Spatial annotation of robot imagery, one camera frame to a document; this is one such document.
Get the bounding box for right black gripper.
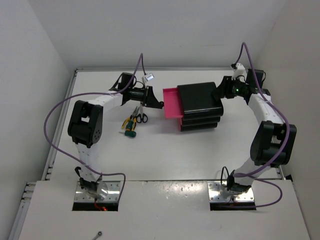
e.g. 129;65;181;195
212;76;249;100

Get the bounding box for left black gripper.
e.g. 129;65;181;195
127;85;161;109

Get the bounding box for pink top drawer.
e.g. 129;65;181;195
162;87;184;119

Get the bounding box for black drawer cabinet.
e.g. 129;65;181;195
177;82;224;132

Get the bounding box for green orange screwdriver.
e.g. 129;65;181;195
125;120;135;132

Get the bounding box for green stubby screwdriver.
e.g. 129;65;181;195
119;130;137;138

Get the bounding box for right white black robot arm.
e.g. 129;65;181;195
212;76;297;193

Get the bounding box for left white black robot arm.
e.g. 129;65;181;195
67;72;164;170

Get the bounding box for white front platform board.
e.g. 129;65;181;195
19;180;309;240

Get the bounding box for small metal wrench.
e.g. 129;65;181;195
92;231;103;240

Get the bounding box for black handled scissors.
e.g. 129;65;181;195
136;104;148;124

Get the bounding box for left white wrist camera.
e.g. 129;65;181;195
141;73;154;86

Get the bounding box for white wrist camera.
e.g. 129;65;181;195
231;63;246;80
141;73;154;86

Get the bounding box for yellow handled pliers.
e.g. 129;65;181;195
121;106;139;129

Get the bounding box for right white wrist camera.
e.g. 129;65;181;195
231;63;246;80

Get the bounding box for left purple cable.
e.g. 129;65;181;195
43;52;145;201

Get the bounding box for purple cable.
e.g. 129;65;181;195
43;52;145;201
231;42;291;208

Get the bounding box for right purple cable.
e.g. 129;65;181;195
231;42;291;208

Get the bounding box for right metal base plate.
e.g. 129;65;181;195
207;180;255;204

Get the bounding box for metal base plate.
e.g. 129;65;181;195
74;181;121;203
207;180;255;204

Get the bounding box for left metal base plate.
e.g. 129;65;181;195
74;181;121;203

